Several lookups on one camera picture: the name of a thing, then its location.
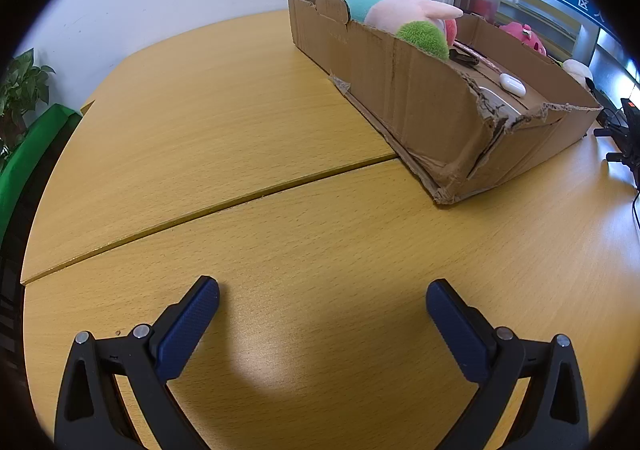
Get beige clear phone case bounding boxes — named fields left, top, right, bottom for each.
left=477, top=86, right=526, bottom=113

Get teal pink pig plush toy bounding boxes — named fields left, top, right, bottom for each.
left=342, top=0, right=421, bottom=25

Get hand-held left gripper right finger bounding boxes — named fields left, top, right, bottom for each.
left=426, top=279, right=590, bottom=450

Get brown cardboard box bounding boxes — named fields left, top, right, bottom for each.
left=287, top=0, right=604, bottom=205

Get white plush toy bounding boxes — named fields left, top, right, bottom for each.
left=561, top=58, right=595, bottom=90

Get green potted plant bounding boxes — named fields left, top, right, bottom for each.
left=0, top=48, right=56, bottom=165

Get black device stand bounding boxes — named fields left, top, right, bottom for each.
left=594, top=97, right=640, bottom=191

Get pink strawberry plush toy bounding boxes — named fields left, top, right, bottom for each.
left=498, top=21, right=548, bottom=55

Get pink green plush toy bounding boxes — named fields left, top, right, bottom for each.
left=365, top=0, right=464, bottom=61

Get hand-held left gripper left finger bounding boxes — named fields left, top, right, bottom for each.
left=54, top=275, right=221, bottom=450

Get white earbud case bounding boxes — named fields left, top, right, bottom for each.
left=498, top=73, right=526, bottom=95

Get pink glitter pen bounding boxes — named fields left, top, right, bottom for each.
left=452, top=40, right=502, bottom=74

